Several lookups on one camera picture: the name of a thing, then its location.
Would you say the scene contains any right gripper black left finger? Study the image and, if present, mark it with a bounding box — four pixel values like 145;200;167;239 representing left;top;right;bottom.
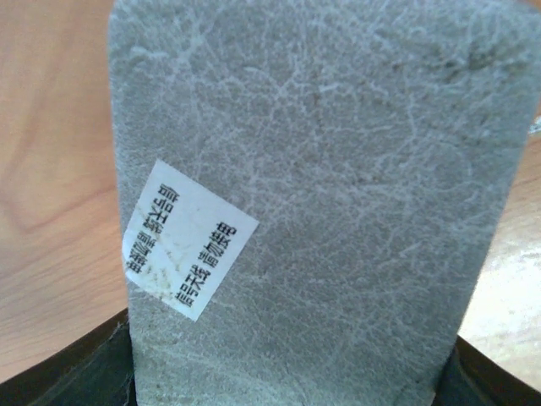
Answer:
1;310;136;405

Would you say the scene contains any grey leather glasses case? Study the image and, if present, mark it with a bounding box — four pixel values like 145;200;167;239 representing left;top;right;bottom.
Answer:
108;1;540;405

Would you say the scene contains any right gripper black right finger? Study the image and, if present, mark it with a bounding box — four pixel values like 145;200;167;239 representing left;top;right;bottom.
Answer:
434;337;541;406

